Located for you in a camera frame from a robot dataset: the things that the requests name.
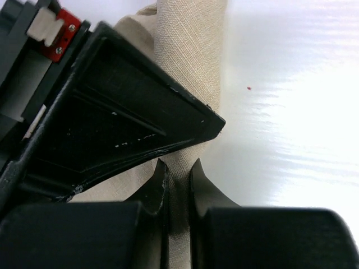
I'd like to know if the beige cloth napkin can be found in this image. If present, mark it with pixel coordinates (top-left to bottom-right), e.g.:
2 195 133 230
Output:
72 0 228 269

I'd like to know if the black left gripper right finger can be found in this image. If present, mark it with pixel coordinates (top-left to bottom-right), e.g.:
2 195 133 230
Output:
189 161 358 268

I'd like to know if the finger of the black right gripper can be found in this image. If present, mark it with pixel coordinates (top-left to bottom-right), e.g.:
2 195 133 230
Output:
1 22 225 202

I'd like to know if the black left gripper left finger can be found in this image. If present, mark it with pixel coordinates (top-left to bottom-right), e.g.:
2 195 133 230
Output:
1 161 169 268

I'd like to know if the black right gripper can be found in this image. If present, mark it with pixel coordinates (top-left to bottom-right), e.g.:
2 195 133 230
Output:
1 1 90 168

